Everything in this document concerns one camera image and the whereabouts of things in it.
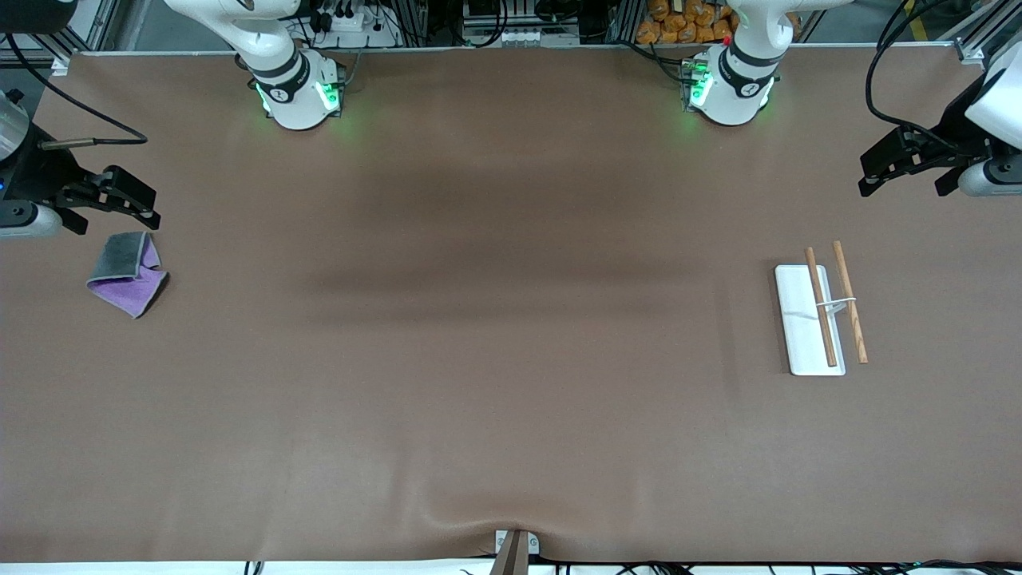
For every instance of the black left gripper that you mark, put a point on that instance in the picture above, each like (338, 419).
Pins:
(960, 128)

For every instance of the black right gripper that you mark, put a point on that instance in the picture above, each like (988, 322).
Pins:
(36, 174)

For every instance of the purple and grey towel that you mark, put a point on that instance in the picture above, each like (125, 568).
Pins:
(128, 287)

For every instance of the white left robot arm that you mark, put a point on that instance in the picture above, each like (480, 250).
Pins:
(730, 88)

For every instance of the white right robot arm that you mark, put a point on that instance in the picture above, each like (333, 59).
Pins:
(295, 96)

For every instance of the white rack with wooden rods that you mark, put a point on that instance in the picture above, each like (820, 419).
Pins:
(802, 335)

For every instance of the orange bagged goods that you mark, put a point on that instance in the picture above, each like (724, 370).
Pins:
(679, 24)

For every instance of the white power strip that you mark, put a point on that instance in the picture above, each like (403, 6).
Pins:
(351, 24)

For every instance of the brown table mat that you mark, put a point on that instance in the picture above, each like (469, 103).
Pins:
(511, 359)

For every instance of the aluminium frame profile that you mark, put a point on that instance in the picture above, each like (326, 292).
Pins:
(96, 28)
(972, 52)

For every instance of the grey metal mounting bracket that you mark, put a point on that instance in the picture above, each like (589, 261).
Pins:
(516, 555)

